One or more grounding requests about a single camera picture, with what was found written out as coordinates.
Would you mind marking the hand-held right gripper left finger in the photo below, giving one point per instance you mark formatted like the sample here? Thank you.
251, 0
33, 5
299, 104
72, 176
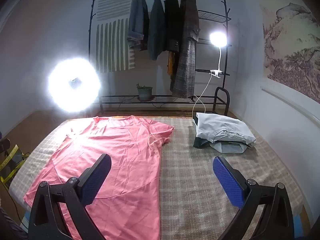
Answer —
96, 177

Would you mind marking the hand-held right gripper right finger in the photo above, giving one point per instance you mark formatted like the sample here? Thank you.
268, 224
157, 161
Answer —
228, 182

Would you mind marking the pink t-shirt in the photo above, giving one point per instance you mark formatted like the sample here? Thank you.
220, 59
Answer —
125, 155

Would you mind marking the black metal clothes rack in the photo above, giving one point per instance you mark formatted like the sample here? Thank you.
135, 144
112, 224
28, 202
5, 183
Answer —
212, 12

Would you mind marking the beige plaid blanket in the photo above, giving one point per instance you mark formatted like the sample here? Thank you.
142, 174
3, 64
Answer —
195, 180

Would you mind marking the light blue folded garment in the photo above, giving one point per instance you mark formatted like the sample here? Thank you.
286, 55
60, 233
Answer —
227, 148

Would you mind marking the pale grey folded garment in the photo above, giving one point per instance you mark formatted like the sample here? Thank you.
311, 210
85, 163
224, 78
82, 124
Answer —
220, 127

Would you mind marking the dark case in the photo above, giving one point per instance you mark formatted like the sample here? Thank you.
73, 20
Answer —
5, 145

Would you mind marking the potted plant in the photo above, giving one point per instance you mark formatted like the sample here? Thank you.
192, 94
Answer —
145, 93

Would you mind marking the brown plaid coat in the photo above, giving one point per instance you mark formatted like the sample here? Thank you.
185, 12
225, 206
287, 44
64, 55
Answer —
186, 62

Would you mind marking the yellow scarf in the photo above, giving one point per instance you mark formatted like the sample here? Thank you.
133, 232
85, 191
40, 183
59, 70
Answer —
171, 62

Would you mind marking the white clip lamp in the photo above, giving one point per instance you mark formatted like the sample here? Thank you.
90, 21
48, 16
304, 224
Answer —
218, 38

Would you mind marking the dark grey jacket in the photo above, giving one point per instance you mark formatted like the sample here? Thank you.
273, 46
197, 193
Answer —
156, 30

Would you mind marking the denim jacket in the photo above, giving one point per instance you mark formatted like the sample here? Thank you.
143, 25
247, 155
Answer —
137, 17

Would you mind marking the black coat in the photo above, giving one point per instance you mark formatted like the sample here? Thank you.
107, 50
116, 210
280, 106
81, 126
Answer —
172, 17

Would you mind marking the black metal chair frame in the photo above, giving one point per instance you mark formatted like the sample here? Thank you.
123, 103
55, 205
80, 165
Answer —
221, 88

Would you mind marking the striped wall hanging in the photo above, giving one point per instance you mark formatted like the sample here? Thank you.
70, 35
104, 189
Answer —
110, 47

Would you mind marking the landscape wall painting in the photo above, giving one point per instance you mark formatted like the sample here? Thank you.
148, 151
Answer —
295, 50

